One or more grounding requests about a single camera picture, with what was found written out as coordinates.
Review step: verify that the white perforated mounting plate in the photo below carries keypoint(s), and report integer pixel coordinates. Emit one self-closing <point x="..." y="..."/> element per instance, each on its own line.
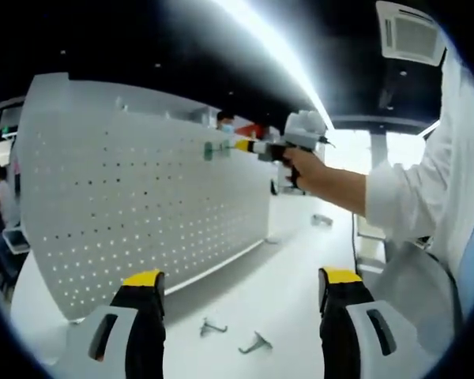
<point x="142" y="217"/>

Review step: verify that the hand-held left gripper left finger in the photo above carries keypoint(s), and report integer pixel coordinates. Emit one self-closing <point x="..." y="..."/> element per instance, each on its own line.
<point x="142" y="316"/>

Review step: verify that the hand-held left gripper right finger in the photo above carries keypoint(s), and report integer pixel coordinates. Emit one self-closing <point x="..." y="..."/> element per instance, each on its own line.
<point x="339" y="316"/>

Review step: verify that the white tray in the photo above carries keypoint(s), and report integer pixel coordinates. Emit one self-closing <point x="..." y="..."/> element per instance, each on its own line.
<point x="16" y="241"/>

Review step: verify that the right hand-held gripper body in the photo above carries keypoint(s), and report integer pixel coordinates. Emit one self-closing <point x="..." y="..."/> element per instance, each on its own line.
<point x="304" y="128"/>

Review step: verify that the person's right hand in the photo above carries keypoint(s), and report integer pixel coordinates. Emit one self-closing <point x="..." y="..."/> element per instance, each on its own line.
<point x="320" y="177"/>

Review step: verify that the ceiling light strip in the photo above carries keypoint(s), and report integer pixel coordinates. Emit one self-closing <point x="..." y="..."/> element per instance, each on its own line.
<point x="284" y="59"/>

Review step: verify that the white desk divider panel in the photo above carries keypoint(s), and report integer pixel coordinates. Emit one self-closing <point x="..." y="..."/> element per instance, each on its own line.
<point x="83" y="91"/>

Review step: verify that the ceiling air conditioner unit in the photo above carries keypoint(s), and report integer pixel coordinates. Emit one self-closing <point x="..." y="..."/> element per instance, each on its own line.
<point x="412" y="35"/>

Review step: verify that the red sign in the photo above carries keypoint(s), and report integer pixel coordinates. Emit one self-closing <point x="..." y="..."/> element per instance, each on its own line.
<point x="253" y="131"/>

